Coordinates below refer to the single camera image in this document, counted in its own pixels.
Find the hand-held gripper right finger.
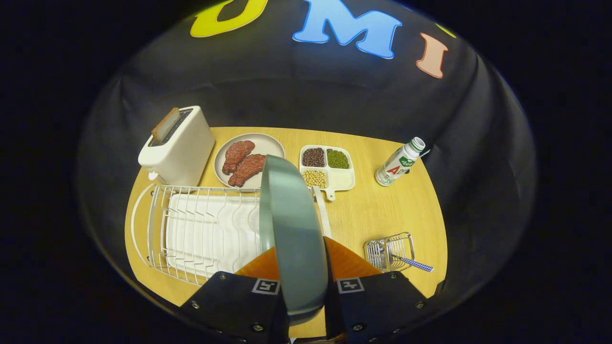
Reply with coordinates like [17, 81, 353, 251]
[324, 236, 428, 344]

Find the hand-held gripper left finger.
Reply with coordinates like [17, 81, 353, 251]
[179, 246, 291, 344]

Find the metal wire basket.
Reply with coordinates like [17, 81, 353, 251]
[364, 232, 415, 273]

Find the spoon with checkered handle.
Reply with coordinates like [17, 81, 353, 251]
[390, 254, 434, 273]

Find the pale green plate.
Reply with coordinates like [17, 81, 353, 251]
[259, 154, 329, 325]

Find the white wire dish rack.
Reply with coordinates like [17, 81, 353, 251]
[130, 184, 332, 286]

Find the beige round plate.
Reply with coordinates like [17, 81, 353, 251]
[214, 133, 286, 189]

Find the white drip tray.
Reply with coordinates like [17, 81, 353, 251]
[165, 193, 268, 280]

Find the beige divided tray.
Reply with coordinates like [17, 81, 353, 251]
[299, 145, 356, 201]

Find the red-brown meat piece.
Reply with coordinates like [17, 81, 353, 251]
[222, 140, 256, 175]
[228, 154, 266, 187]

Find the white drink bottle green cap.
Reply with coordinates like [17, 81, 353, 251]
[375, 137, 426, 187]

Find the pile of yellow soybeans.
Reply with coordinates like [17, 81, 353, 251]
[303, 169, 328, 189]

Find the pile of green beans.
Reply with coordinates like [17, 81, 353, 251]
[327, 149, 350, 169]

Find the white toaster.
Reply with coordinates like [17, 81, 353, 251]
[138, 106, 216, 188]

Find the pile of dark red beans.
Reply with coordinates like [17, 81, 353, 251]
[302, 148, 327, 168]

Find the brown toast slice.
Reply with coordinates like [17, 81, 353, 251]
[151, 107, 181, 142]

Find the black backdrop cloth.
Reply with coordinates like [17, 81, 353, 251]
[76, 0, 538, 306]

